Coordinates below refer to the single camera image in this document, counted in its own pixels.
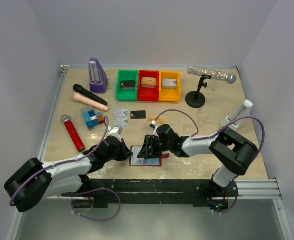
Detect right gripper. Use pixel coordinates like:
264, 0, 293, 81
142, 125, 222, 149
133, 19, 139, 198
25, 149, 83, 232
137, 134, 172, 159

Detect red leather card holder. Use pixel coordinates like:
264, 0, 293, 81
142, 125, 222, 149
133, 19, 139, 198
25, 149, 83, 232
129, 146, 170, 167

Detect silver credit card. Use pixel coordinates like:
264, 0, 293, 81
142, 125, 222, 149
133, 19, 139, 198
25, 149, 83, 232
130, 146, 147, 166
113, 118, 128, 127

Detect gold credit card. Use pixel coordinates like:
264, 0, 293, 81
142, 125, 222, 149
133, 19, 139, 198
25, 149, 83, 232
147, 113, 164, 125

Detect grey credit card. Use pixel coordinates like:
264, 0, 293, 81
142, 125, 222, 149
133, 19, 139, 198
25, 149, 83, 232
130, 110, 146, 120

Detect blue credit card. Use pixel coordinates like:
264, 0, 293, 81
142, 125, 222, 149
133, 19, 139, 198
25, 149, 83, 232
112, 108, 128, 118

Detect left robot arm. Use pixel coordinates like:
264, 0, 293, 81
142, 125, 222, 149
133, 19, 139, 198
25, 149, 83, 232
4, 136, 133, 213

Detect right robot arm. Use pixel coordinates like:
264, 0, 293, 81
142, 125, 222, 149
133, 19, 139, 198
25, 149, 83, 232
137, 124, 259, 196

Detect gold card stack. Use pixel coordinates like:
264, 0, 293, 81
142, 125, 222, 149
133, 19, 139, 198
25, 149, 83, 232
141, 77, 157, 88

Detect black card stack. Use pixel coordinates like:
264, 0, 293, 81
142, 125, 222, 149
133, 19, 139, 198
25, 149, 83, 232
120, 80, 136, 92

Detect silver card stack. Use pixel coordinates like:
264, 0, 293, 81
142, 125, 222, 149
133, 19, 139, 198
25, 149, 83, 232
161, 78, 177, 90

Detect blue toy brick block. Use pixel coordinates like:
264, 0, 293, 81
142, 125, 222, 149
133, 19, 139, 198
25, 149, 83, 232
81, 106, 104, 131

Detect red plastic bin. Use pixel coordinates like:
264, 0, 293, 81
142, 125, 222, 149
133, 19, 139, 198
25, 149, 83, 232
137, 70, 159, 102

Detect red glitter microphone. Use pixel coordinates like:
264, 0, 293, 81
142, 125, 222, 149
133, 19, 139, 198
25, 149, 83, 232
61, 114, 85, 153

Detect yellow plastic bin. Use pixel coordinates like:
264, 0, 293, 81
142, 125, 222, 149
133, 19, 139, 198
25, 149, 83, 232
158, 70, 181, 103

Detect black microphone stand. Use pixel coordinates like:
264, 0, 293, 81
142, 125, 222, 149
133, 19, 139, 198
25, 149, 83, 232
185, 75, 211, 109

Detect pink microphone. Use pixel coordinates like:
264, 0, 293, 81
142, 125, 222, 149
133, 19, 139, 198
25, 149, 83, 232
72, 93, 108, 112

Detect purple metronome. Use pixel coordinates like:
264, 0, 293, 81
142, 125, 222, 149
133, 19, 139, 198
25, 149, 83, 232
88, 58, 108, 94

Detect green plastic bin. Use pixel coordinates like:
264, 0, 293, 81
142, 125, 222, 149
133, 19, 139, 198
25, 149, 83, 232
115, 69, 138, 101

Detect black microphone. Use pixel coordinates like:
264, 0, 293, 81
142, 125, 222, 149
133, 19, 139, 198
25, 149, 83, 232
73, 84, 108, 106

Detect white metronome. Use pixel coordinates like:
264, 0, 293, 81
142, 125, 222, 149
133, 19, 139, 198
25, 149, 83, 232
219, 100, 253, 132

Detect silver glitter microphone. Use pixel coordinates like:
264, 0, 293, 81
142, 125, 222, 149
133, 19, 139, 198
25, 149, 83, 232
187, 65, 237, 84

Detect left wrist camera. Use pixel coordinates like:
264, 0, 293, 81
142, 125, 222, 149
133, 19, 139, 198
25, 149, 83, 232
107, 126, 123, 142

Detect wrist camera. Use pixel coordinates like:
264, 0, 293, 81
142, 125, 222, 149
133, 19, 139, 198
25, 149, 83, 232
107, 126, 123, 142
150, 120, 160, 137

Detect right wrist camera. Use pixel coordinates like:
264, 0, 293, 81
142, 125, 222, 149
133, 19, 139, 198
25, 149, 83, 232
150, 120, 160, 137

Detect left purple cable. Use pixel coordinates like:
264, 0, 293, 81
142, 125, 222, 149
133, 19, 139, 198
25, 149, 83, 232
9, 116, 122, 222

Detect purple cable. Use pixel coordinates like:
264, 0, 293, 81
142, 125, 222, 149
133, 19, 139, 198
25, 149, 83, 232
155, 109, 265, 216
9, 116, 122, 222

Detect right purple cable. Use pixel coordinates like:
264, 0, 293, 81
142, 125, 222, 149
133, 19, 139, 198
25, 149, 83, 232
155, 109, 265, 216

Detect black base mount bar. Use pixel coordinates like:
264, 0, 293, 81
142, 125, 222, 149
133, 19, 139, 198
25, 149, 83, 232
62, 179, 238, 208

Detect aluminium frame rail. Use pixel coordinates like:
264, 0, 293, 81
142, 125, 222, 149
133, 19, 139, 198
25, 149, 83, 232
37, 65, 70, 162

